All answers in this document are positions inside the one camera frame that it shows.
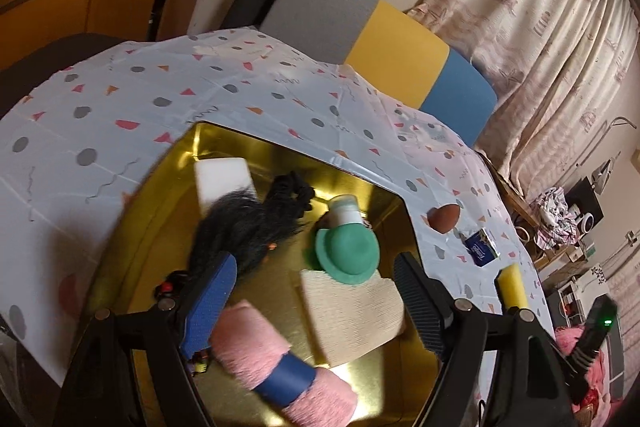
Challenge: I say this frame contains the grey yellow blue chair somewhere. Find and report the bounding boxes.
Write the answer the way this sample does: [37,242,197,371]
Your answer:
[222,0,499,146]

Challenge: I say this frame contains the pink towel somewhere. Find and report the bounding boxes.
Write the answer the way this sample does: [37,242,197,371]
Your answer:
[210,300,360,423]

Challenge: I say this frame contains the black hair piece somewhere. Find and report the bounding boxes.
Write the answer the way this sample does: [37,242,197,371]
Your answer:
[187,188,312,281]

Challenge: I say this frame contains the patterned tablecloth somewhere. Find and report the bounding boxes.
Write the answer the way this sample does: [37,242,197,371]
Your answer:
[0,28,557,389]

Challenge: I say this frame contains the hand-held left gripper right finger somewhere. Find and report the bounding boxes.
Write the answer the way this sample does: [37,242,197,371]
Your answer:
[393,252,591,427]

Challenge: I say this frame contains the white storage drawers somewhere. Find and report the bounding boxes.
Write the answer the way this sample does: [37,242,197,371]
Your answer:
[547,263,624,339]

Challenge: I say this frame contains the pink patterned curtain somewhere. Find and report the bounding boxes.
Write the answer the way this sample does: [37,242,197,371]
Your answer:
[405,0,640,204]

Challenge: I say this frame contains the small tissue pack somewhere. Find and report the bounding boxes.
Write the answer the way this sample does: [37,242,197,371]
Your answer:
[462,228,501,268]

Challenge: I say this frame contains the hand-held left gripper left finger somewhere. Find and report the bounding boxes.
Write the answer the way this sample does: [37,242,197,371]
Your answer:
[52,252,239,427]

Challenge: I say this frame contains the yellow sponge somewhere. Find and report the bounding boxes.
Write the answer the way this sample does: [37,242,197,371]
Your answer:
[495,263,530,311]

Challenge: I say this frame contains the wooden side table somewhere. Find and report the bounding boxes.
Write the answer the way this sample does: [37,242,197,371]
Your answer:
[492,167,532,220]

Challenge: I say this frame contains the black monitor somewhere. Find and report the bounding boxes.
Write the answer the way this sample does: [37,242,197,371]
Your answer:
[567,177,606,229]

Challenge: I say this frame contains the black fuzzy scrunchie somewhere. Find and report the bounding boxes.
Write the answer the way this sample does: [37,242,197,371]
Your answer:
[265,172,316,221]

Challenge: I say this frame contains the gold metal tray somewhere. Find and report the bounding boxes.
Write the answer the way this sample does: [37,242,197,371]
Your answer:
[82,122,447,427]

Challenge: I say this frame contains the pile of clothes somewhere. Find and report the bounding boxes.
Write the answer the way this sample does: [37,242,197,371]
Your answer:
[530,187,584,251]

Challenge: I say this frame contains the brown egg makeup sponge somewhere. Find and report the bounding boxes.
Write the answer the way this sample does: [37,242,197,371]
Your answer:
[426,204,462,234]

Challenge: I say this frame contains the cream knitted glove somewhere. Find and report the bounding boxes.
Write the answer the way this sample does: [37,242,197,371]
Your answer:
[299,269,407,368]

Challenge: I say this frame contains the pink fluffy cushion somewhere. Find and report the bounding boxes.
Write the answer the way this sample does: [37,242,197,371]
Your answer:
[552,324,627,414]

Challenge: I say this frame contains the white foam block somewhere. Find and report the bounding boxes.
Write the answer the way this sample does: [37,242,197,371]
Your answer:
[193,157,259,216]

